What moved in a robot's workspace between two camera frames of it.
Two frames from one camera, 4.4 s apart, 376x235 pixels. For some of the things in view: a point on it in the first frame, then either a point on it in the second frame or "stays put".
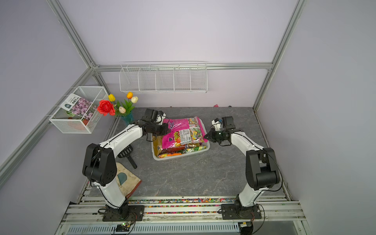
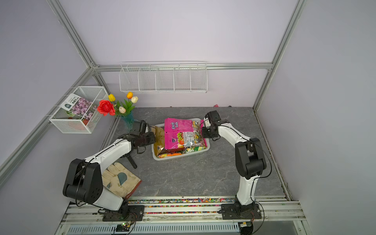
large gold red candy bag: [157, 149] stays put
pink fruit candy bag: [184, 131] stays put
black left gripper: [164, 130] → [152, 138]
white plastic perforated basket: [185, 136] stays put
